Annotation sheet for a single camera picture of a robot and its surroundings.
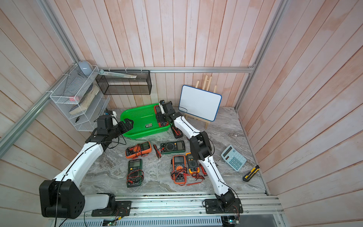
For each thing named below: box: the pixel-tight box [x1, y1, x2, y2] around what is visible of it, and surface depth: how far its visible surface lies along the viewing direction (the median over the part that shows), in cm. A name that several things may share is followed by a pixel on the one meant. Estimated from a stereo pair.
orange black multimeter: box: [172, 155, 187, 185], surface depth 84 cm
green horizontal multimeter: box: [160, 140, 186, 155], surface depth 97 cm
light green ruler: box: [98, 69, 138, 79], surface depth 92 cm
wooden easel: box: [184, 74, 217, 130], surface depth 95 cm
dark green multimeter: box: [126, 158, 145, 188], surface depth 84 cm
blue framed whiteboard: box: [178, 85, 223, 122], surface depth 99 cm
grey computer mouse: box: [77, 60, 93, 76], surface depth 84 cm
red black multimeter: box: [154, 104, 169, 128], surface depth 97 cm
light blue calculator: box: [221, 144, 247, 172], surface depth 92 cm
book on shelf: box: [68, 83, 100, 115], surface depth 83 cm
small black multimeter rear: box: [170, 125, 184, 139], surface depth 103 cm
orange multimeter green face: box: [125, 141, 152, 159], surface depth 93 cm
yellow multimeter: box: [185, 152, 200, 175], surface depth 88 cm
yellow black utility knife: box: [242, 165, 260, 182], surface depth 85 cm
